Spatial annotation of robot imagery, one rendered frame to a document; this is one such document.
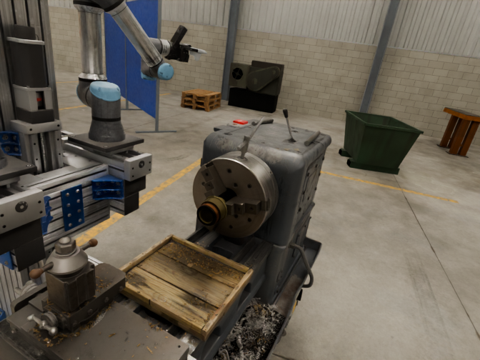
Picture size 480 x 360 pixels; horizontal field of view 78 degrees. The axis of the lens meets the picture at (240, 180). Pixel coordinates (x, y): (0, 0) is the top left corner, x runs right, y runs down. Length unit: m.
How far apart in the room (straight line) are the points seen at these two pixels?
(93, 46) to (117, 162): 0.49
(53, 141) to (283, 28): 10.18
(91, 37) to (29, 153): 0.54
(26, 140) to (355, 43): 10.26
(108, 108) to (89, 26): 0.34
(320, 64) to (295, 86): 1.04
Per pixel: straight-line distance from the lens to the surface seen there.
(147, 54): 1.46
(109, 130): 1.39
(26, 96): 1.31
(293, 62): 10.98
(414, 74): 11.13
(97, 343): 0.79
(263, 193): 1.03
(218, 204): 1.00
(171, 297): 0.98
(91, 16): 1.50
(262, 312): 1.42
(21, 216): 1.09
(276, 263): 1.34
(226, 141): 1.25
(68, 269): 0.72
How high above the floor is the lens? 1.57
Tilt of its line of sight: 22 degrees down
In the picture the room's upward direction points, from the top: 8 degrees clockwise
